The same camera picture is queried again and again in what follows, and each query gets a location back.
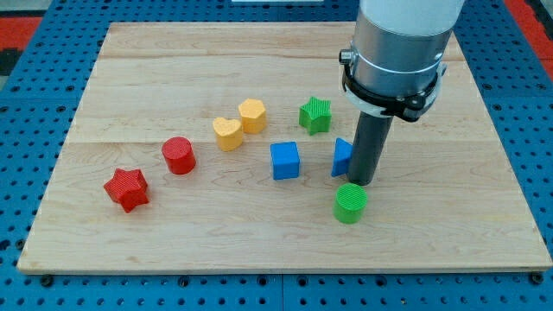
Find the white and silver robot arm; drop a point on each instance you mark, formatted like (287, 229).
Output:
(394, 67)

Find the blue cube block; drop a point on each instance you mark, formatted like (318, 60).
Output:
(285, 160)

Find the yellow hexagon block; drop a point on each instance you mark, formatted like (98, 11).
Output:
(253, 116)

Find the yellow heart block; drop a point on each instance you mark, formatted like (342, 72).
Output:
(228, 133)

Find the green star block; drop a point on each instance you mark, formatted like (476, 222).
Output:
(315, 116)

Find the blue triangular block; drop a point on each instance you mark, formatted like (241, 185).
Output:
(342, 155)

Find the light wooden board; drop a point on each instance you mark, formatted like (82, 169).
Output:
(444, 198)

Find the green cylinder block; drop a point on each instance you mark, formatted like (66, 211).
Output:
(349, 203)

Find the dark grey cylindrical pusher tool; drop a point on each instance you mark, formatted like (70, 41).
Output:
(368, 143)

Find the red cylinder block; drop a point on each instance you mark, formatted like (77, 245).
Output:
(179, 155)

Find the red star block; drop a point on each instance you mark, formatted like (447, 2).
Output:
(128, 188)

